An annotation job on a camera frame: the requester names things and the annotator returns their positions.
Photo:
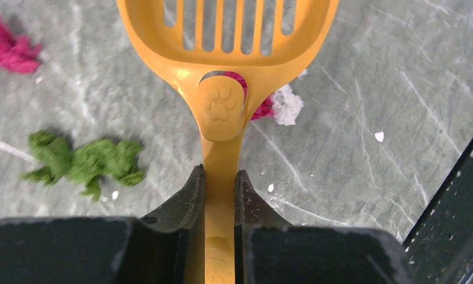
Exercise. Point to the yellow slotted plastic scoop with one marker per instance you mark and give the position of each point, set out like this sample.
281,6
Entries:
225,59

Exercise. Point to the green crumpled paper scrap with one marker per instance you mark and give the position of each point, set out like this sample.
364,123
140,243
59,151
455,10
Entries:
84,165

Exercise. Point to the pink crumpled paper scrap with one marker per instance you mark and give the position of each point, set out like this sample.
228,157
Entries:
16,53

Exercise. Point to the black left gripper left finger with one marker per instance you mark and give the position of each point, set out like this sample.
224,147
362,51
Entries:
164,246

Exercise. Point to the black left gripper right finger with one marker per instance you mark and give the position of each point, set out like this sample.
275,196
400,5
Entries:
269,249

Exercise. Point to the white scrap under scoop handle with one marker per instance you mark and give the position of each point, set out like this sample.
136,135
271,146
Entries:
286,105

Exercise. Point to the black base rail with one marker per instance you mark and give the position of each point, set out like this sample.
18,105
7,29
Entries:
440,245

